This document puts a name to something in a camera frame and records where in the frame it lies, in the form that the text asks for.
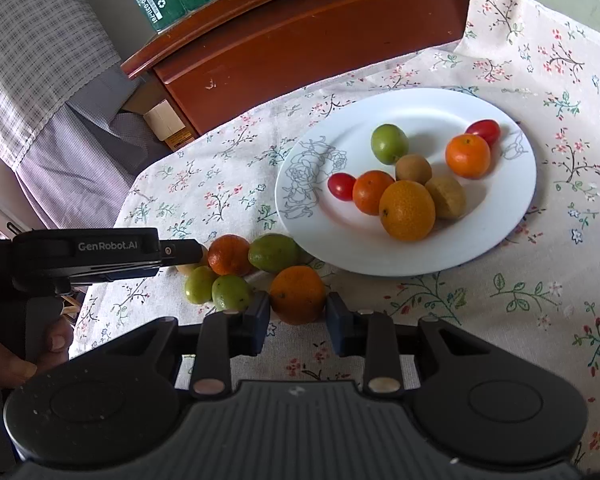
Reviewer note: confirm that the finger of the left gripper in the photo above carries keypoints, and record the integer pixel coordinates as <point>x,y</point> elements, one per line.
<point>180,252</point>

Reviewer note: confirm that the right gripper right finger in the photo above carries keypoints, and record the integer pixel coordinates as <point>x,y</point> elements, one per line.
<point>371,335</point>

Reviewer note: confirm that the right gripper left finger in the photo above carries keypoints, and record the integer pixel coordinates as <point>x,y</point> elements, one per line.
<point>223,336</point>

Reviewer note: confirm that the brown kiwi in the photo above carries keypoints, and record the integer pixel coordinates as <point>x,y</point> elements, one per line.
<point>187,269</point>
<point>448,195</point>
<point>413,167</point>

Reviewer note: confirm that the small green jujube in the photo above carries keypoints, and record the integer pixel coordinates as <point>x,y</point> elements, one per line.
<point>198,286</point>

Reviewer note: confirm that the green jujube top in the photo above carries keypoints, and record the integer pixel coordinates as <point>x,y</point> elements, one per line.
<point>273,253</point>

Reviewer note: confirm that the large orange mandarin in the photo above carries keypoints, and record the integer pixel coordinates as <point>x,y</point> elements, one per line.
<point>407,211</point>

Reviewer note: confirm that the red cherry tomato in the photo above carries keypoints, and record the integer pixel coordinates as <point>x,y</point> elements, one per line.
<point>488,130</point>
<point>341,186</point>

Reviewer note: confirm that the brown kiwi front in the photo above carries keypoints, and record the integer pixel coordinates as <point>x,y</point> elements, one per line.
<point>448,195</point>

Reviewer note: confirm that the green jujube front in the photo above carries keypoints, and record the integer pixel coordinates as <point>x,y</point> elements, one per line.
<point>389,143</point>

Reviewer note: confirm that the orange mandarin front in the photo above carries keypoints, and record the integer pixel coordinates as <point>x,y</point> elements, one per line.
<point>468,156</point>

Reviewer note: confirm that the person left hand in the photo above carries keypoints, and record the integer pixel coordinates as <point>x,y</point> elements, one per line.
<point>15,371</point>

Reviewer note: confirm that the cardboard box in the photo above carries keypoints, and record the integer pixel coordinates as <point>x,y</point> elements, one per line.
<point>158,110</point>

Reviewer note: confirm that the white plate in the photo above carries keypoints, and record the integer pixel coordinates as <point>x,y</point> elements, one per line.
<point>338,233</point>

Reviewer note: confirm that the checked grey cloth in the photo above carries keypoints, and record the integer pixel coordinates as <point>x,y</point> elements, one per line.
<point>64,132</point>

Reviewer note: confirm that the wooden cabinet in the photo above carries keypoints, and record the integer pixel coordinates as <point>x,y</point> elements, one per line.
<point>232,55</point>

